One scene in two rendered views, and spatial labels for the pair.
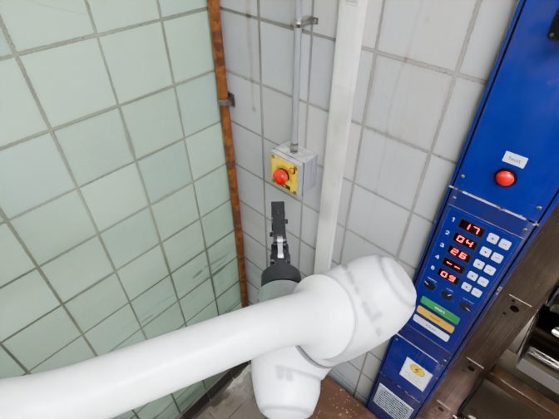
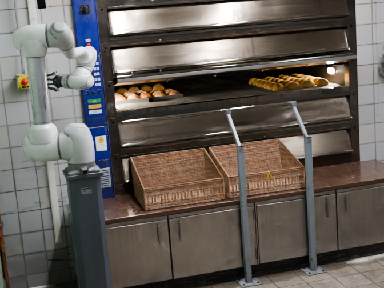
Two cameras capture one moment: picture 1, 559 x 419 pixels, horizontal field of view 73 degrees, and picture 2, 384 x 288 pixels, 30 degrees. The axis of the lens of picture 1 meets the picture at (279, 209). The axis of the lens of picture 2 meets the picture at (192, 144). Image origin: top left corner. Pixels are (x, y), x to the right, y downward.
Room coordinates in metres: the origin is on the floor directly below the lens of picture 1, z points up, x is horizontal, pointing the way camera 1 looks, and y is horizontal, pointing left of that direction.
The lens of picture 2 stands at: (-2.69, 3.43, 1.90)
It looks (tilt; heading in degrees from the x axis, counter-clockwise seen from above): 11 degrees down; 302
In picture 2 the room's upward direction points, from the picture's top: 4 degrees counter-clockwise
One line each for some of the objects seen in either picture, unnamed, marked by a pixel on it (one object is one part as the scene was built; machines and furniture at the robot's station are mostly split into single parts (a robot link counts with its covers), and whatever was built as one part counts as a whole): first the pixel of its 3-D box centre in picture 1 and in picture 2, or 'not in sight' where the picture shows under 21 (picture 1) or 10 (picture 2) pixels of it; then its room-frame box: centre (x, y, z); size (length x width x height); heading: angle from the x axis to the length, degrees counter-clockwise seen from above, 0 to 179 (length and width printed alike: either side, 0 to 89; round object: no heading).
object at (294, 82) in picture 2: not in sight; (287, 81); (-0.27, -1.89, 1.21); 0.61 x 0.48 x 0.06; 137
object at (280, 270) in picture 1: (280, 272); (59, 81); (0.45, 0.00, 1.46); 0.09 x 0.07 x 0.08; 2
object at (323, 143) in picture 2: not in sight; (240, 154); (-0.20, -1.16, 0.76); 1.79 x 0.11 x 0.19; 47
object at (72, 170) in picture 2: not in sight; (82, 167); (-0.03, 0.41, 1.03); 0.22 x 0.18 x 0.06; 138
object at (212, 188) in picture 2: not in sight; (176, 177); (0.00, -0.56, 0.72); 0.56 x 0.49 x 0.28; 46
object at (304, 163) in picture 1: (293, 169); (24, 81); (0.79, -0.04, 1.46); 0.10 x 0.07 x 0.10; 47
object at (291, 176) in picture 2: not in sight; (255, 166); (-0.40, -0.99, 0.72); 0.56 x 0.49 x 0.28; 46
